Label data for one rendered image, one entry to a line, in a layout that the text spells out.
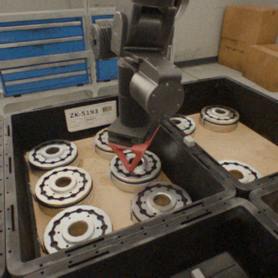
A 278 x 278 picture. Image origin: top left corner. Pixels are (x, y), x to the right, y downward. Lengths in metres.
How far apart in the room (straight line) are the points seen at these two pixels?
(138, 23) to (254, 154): 0.42
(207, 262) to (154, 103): 0.24
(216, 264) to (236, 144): 0.34
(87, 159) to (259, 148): 0.41
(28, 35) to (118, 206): 1.96
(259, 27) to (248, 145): 3.19
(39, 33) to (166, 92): 2.02
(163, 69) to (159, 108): 0.05
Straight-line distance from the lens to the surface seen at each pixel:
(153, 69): 0.34
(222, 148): 0.65
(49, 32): 2.33
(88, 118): 0.65
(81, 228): 0.44
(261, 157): 0.65
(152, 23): 0.39
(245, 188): 0.40
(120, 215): 0.47
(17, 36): 2.31
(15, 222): 0.36
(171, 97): 0.35
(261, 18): 3.80
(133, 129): 0.44
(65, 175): 0.51
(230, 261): 0.44
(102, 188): 0.52
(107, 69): 2.52
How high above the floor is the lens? 1.19
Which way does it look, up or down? 34 degrees down
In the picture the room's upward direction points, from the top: straight up
